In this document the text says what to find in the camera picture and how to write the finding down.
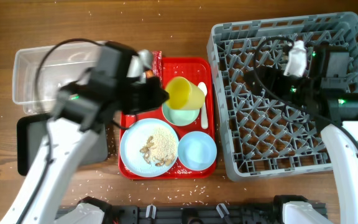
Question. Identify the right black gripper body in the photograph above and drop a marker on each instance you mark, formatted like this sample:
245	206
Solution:
272	79

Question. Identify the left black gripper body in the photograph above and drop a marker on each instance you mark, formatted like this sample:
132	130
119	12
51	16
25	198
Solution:
137	96

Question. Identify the yellow plastic cup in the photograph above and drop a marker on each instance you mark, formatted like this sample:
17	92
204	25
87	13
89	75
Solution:
184	95

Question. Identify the mint green bowl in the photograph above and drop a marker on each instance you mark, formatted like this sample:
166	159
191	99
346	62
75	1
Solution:
179	117

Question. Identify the small light blue saucer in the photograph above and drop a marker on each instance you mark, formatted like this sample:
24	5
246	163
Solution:
197	151

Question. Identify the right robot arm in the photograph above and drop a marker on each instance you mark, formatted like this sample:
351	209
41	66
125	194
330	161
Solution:
308	86

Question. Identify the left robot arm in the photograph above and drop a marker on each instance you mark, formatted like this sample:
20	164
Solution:
118	82

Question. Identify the grey dishwasher rack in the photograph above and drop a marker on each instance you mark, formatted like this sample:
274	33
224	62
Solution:
262	138

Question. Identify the orange carrot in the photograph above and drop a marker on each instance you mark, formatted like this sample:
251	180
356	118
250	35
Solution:
149	74

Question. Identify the red snack wrapper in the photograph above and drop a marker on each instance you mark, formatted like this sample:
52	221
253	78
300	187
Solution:
157	64

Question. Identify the large light blue plate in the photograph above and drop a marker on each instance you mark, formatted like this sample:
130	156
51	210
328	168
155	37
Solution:
132	141

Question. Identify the red plastic serving tray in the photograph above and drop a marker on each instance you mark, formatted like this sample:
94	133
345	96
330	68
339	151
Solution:
195	70

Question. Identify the white plastic spoon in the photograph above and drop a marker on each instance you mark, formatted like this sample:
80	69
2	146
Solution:
204	117

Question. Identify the peanut shells and rice pile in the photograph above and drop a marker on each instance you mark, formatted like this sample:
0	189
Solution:
160	148

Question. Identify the clear plastic bin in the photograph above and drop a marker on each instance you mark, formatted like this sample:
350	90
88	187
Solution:
64	65

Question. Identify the black plastic tray bin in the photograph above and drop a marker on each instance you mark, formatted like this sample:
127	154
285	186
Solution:
30	131

